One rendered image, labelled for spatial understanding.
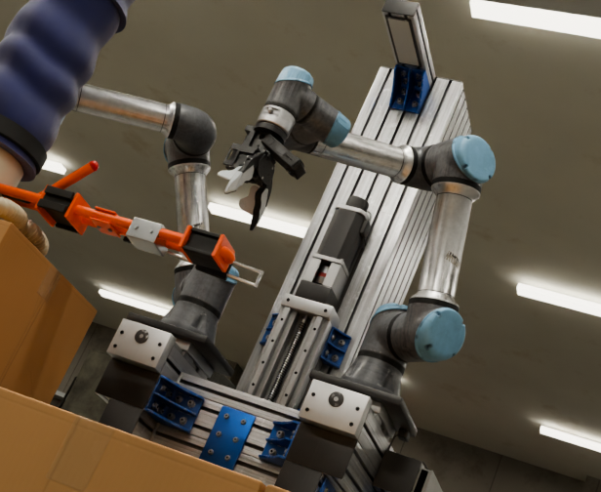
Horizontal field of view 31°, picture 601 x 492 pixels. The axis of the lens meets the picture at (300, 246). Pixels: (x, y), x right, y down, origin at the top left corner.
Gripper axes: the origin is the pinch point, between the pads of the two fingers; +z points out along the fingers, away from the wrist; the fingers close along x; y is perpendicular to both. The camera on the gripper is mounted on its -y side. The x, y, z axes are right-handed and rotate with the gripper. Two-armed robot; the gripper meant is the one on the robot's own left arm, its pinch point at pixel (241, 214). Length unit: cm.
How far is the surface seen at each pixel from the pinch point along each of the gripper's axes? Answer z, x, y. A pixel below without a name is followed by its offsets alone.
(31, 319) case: 35.1, 4.6, 31.1
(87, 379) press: -82, -566, 420
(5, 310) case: 37, 13, 31
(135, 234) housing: 12.6, 6.4, 16.6
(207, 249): 11.4, 5.2, 0.3
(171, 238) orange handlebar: 11.2, 5.5, 8.9
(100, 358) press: -102, -565, 418
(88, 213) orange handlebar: 10.8, 7.2, 29.1
